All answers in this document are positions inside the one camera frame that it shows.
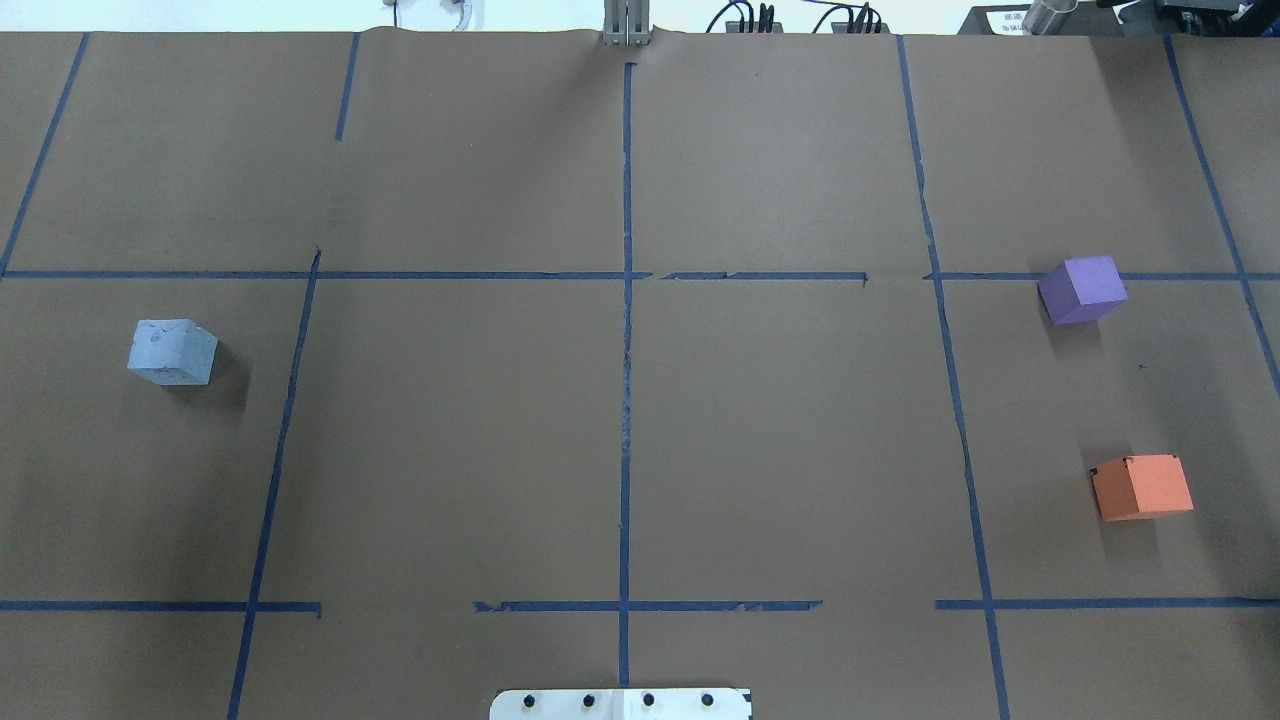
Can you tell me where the light blue foam block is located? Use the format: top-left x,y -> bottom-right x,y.
125,319 -> 219,386

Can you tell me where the purple foam block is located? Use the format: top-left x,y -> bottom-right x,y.
1037,255 -> 1129,325

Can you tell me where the orange foam block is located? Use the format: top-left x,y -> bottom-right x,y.
1091,454 -> 1194,521

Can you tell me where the metal cup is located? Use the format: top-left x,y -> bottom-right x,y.
1021,0 -> 1079,36

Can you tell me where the aluminium frame post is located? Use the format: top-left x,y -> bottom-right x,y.
602,0 -> 652,47

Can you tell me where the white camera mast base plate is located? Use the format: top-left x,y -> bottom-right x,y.
488,687 -> 754,719

